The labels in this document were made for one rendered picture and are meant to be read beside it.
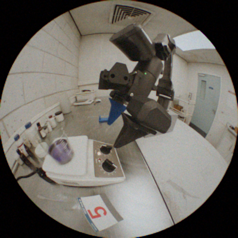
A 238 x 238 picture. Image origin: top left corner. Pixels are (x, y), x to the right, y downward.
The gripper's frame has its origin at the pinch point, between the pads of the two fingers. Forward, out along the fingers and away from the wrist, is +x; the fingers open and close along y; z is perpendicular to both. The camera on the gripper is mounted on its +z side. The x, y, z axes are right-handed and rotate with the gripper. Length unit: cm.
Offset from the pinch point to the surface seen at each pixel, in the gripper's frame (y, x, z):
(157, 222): 25.0, 10.8, -8.9
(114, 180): 9.0, 10.1, -1.9
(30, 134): -7.3, 26.0, 34.0
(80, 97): -104, 22, 27
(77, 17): -77, -101, 109
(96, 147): -0.4, 9.6, 1.6
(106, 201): 13.8, 14.8, -1.0
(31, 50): -26, -15, 75
